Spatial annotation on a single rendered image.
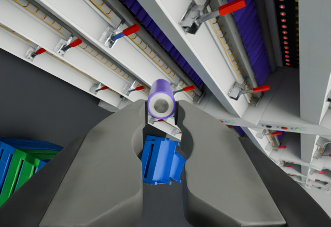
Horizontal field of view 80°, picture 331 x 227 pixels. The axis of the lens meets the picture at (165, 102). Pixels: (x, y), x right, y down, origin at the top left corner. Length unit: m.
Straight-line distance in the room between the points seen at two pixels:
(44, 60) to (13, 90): 0.20
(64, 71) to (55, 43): 0.24
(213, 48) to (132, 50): 0.20
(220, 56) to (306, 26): 0.18
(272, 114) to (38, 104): 0.89
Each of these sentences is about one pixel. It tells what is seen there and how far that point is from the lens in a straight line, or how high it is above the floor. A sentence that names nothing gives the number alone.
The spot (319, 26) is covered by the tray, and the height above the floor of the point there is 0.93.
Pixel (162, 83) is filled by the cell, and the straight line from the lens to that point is 0.15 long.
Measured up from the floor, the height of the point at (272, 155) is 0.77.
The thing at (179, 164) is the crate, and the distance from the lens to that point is 1.87.
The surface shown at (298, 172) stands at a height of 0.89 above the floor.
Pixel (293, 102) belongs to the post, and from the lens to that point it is 0.69.
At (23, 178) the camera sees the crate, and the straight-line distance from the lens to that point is 0.65.
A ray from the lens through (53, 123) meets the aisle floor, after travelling 1.03.
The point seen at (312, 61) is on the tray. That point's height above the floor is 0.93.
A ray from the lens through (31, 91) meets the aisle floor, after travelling 0.99.
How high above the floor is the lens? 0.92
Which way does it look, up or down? 35 degrees down
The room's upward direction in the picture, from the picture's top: 93 degrees clockwise
